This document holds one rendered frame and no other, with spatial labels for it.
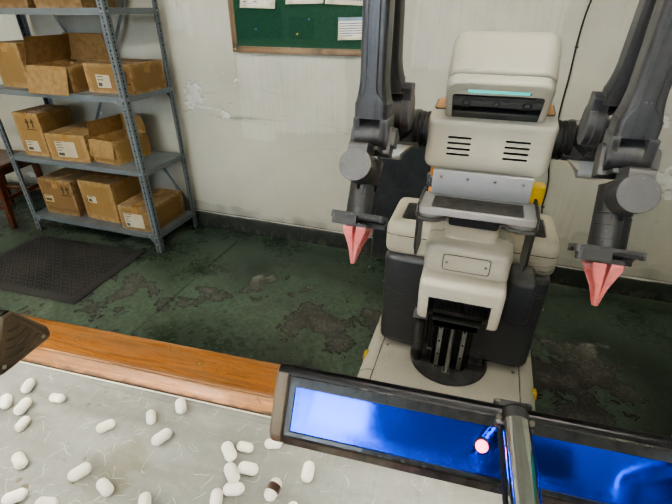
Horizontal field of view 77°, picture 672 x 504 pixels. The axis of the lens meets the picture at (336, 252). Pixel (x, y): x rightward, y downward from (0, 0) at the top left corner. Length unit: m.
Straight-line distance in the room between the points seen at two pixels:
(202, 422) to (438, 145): 0.78
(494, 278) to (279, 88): 1.90
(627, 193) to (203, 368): 0.83
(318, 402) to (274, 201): 2.57
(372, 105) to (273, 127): 2.00
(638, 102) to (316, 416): 0.65
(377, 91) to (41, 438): 0.88
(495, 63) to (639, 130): 0.30
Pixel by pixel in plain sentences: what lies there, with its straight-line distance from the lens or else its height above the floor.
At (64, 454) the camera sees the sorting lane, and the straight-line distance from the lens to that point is 0.97.
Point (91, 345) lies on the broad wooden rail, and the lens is 1.13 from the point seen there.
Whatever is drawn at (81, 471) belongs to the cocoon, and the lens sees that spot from 0.91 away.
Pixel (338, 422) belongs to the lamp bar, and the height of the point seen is 1.08.
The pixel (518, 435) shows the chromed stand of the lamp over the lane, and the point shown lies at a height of 1.12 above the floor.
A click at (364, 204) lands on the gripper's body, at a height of 1.11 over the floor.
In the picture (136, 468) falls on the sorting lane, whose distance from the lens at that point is 0.89.
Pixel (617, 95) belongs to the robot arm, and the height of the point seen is 1.30.
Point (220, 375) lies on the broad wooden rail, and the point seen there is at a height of 0.76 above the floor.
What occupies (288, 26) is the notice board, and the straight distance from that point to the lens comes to 2.63.
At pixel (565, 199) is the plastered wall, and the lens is 2.63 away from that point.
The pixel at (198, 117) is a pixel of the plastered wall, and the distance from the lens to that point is 3.06.
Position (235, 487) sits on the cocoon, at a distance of 0.80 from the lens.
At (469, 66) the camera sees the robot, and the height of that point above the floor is 1.33.
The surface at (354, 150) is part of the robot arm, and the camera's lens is 0.76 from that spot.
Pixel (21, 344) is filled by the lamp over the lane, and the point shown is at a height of 1.06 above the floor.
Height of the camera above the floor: 1.43
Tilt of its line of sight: 30 degrees down
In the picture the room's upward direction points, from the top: straight up
